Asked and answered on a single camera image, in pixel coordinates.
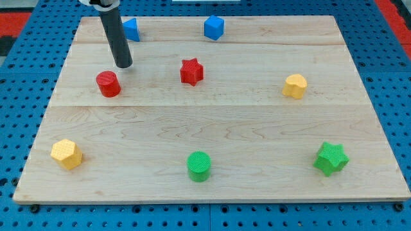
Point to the white rod mount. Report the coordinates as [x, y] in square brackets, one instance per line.
[101, 5]

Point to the red cylinder block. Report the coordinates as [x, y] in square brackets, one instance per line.
[108, 84]

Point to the green cylinder block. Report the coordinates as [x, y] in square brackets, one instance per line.
[199, 166]

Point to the yellow hexagon block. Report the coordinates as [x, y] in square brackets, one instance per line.
[66, 154]

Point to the blue triangle block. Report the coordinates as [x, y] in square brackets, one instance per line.
[131, 30]

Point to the blue cube block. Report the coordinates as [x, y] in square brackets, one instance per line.
[214, 27]

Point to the green star block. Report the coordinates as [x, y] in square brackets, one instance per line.
[331, 158]

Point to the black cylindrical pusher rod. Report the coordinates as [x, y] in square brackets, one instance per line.
[113, 27]

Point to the red star block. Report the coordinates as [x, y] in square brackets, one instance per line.
[191, 72]

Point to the yellow heart block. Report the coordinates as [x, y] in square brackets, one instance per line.
[295, 86]

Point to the wooden board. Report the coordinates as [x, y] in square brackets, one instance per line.
[262, 144]

